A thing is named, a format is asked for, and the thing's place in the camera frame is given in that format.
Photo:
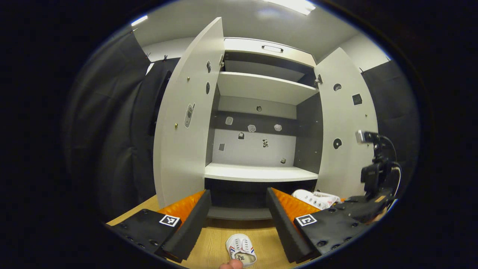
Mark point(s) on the white shoe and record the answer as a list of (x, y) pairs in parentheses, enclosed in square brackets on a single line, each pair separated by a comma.
[(313, 200), (241, 246)]

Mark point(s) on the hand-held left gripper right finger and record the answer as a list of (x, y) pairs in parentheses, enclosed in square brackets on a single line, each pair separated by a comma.
[(280, 224)]

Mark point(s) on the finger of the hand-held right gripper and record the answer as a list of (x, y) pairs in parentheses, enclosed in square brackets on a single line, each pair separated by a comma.
[(366, 211)]

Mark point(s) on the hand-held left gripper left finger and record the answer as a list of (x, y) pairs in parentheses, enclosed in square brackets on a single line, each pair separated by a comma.
[(194, 228)]

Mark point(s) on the white cabinet drawer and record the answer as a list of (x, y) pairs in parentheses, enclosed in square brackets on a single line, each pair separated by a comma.
[(298, 56)]

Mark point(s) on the white cabinet door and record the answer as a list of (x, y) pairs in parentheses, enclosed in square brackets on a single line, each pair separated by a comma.
[(351, 168), (179, 157)]

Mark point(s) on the ceiling light panel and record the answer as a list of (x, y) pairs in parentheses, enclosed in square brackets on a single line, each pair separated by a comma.
[(295, 5)]

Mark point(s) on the ceiling light strip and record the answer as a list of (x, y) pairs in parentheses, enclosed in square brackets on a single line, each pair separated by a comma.
[(139, 20)]

